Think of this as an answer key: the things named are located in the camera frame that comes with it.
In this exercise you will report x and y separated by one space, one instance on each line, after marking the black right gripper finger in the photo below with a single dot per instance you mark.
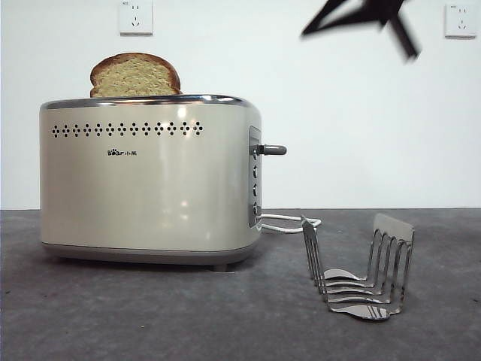
360 20
334 13

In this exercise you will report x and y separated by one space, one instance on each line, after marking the brown-crusted bread slice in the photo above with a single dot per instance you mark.
135 77

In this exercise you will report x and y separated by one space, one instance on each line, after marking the grey toaster lever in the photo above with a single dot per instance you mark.
274 150

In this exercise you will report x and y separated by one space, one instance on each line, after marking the shiny steel toast rack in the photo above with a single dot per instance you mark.
394 226

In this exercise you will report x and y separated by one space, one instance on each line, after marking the cream two-slot toaster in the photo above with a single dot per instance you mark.
150 188

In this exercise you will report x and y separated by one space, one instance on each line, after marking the white wall socket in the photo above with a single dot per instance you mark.
460 20
136 19

